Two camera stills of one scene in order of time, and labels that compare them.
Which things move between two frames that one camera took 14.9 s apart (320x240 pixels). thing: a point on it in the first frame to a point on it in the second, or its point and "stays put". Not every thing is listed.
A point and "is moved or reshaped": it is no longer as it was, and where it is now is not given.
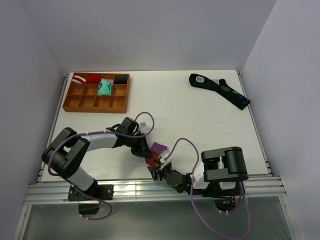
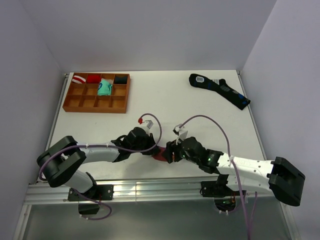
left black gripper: x=142 y=150 to x=150 y=141
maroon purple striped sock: x=156 y=150 is moved or reshaped
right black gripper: x=154 y=172 to x=171 y=147
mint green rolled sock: x=105 y=87 stays put
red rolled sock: x=94 y=79 stays put
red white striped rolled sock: x=78 y=79 stays put
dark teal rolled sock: x=120 y=79 stays put
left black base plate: x=102 y=192 stays put
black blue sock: x=220 y=86 stays put
